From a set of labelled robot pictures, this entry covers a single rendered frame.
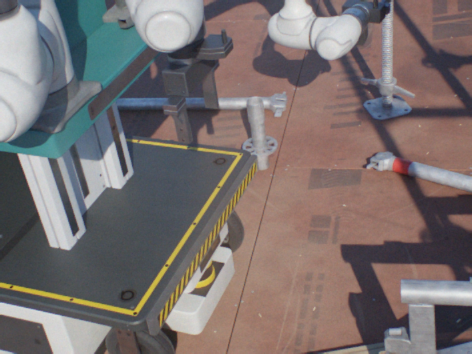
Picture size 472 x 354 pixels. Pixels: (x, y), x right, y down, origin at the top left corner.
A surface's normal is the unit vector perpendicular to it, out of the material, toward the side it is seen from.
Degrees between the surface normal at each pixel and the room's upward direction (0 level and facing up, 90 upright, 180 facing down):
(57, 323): 90
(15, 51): 78
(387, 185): 0
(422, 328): 90
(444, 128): 0
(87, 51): 0
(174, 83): 90
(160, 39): 98
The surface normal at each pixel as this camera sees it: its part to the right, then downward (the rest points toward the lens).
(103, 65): -0.12, -0.81
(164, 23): 0.11, 0.73
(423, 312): -0.20, 0.59
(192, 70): 0.92, 0.13
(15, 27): 0.66, -0.27
